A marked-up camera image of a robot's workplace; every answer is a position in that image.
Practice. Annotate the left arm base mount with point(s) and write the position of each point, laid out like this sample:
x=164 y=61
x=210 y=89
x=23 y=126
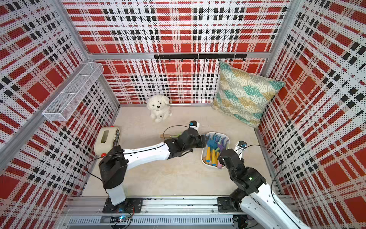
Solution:
x=130 y=205

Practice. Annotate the purple rake pink handle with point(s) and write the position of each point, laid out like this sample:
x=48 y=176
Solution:
x=221 y=146

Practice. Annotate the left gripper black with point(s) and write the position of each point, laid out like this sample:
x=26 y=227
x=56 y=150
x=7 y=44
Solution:
x=202 y=142

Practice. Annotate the light green rake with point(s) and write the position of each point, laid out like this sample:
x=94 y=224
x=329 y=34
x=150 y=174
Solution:
x=168 y=136

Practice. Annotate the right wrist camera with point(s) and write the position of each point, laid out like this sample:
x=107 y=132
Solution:
x=240 y=148

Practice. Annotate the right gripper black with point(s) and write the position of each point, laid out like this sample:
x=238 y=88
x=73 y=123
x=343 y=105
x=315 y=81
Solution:
x=220 y=159

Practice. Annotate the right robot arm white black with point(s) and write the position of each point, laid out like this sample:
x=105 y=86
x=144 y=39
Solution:
x=254 y=196

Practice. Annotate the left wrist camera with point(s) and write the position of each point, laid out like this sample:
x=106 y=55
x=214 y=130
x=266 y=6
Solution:
x=195 y=125

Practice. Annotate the cream retro toaster toy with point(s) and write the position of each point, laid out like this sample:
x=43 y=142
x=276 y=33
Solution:
x=107 y=138

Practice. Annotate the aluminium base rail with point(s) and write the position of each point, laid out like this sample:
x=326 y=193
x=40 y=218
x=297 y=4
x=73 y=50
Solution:
x=173 y=210

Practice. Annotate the black wall hook rail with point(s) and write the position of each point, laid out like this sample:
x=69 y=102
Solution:
x=200 y=56

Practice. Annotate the white plush dog toy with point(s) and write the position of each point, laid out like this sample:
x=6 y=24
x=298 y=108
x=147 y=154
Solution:
x=159 y=105

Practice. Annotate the teal yellow patterned pillow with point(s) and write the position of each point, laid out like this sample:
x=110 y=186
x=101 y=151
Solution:
x=244 y=96

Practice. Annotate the white wire mesh shelf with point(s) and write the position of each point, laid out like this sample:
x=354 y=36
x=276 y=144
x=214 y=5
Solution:
x=66 y=102

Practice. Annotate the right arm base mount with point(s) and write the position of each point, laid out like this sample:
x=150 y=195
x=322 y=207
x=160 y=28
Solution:
x=232 y=203

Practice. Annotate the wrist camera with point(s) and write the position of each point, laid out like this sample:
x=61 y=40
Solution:
x=195 y=125
x=240 y=148

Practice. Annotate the white plastic storage box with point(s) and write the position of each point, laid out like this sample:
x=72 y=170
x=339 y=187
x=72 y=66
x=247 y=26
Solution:
x=204 y=151

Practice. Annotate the blue rake yellow handle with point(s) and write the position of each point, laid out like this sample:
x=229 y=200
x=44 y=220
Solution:
x=213 y=151
x=208 y=154

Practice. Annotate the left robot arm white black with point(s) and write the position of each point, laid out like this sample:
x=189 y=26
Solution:
x=117 y=162

